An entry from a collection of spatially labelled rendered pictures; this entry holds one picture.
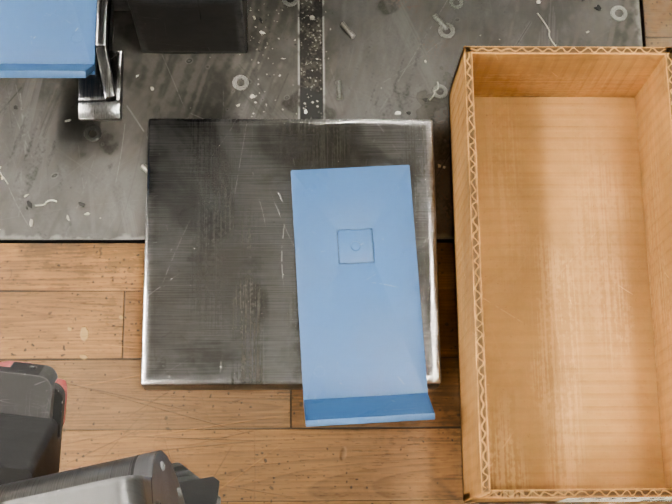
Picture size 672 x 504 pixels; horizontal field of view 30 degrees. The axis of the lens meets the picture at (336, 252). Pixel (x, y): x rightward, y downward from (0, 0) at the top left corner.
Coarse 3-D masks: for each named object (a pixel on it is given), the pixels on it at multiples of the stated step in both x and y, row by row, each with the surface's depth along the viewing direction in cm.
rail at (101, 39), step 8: (104, 0) 69; (104, 8) 69; (112, 8) 71; (96, 16) 69; (104, 16) 69; (112, 16) 71; (96, 24) 68; (104, 24) 68; (112, 24) 71; (96, 32) 68; (104, 32) 68; (112, 32) 71; (96, 40) 68; (104, 40) 68; (112, 40) 71
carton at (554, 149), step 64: (512, 64) 72; (576, 64) 73; (640, 64) 73; (512, 128) 77; (576, 128) 77; (640, 128) 76; (512, 192) 76; (576, 192) 76; (640, 192) 76; (512, 256) 75; (576, 256) 75; (640, 256) 75; (512, 320) 74; (576, 320) 74; (640, 320) 74; (512, 384) 73; (576, 384) 73; (640, 384) 73; (512, 448) 72; (576, 448) 72; (640, 448) 72
